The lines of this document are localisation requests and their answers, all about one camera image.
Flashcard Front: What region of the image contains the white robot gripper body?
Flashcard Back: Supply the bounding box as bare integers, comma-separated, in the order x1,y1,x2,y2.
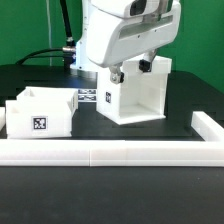
86,0,181,68

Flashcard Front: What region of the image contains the white drawer cabinet housing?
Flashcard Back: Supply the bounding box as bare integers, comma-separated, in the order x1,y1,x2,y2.
96,56,172,125

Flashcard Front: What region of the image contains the white front drawer box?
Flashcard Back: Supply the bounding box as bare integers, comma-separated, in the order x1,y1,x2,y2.
6,100,72,139

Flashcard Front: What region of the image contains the white drawer box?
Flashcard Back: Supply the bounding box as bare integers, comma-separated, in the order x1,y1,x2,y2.
6,100,72,139
16,86,78,114

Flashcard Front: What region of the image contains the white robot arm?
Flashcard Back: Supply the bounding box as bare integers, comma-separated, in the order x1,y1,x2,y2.
71,0,181,84

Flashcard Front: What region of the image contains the white rear drawer box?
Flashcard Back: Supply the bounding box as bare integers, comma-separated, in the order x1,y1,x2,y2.
16,86,78,114

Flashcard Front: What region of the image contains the white fiducial marker sheet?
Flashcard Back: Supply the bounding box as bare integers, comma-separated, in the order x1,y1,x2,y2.
78,89,97,101

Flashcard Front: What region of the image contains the white L-shaped border fence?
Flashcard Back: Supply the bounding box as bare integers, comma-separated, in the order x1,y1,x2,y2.
0,111,224,167

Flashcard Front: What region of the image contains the white block at left edge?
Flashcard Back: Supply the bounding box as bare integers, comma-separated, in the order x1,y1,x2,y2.
0,107,6,131

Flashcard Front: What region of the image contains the black cable with connector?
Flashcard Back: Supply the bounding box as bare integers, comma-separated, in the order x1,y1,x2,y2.
14,0,77,66

